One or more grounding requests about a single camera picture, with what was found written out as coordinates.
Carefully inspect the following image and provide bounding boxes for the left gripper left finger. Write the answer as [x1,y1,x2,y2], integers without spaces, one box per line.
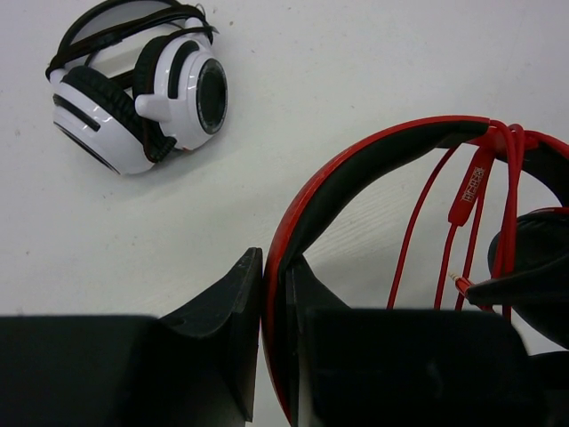
[1,248,262,426]

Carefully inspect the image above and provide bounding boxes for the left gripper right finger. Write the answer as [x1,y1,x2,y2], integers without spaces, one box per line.
[285,258,541,426]

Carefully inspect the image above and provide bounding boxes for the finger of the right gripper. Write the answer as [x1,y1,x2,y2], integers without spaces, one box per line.
[469,254,568,349]

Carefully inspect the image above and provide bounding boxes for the red black headphones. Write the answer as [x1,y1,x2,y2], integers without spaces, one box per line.
[262,116,568,426]

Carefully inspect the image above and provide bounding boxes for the white black headphones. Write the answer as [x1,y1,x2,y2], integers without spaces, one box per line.
[45,1,228,175]

